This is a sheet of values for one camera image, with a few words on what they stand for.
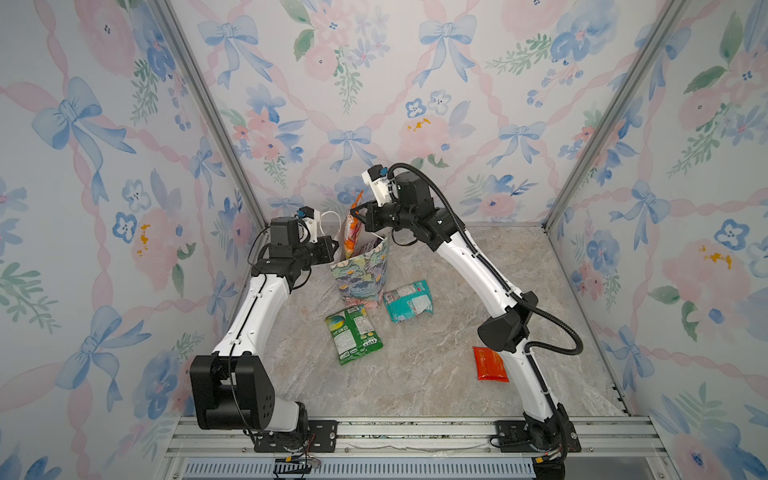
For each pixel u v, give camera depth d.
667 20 0.70
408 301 0.95
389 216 0.66
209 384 0.41
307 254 0.69
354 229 0.75
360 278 0.84
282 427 0.61
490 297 0.56
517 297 0.55
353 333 0.88
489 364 0.84
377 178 0.66
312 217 0.73
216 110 0.87
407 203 0.63
